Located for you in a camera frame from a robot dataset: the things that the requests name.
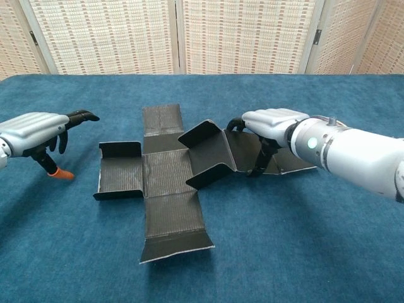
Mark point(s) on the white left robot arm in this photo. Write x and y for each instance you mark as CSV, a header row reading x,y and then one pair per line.
x,y
2,158

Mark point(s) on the bamboo folding screen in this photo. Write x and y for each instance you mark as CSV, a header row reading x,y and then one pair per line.
x,y
110,38

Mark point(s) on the blue felt table mat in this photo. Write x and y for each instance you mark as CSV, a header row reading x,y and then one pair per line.
x,y
284,236

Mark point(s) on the black cardboard folding box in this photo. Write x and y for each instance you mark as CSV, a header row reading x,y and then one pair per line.
x,y
167,170

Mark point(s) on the black screen hinge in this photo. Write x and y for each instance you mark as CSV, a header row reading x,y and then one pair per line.
x,y
33,38
317,36

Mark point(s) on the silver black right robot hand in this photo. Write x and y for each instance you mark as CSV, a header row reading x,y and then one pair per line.
x,y
271,123

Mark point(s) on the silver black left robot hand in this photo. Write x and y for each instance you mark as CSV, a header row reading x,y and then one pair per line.
x,y
34,129

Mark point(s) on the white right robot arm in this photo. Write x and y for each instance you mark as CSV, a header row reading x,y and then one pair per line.
x,y
353,154

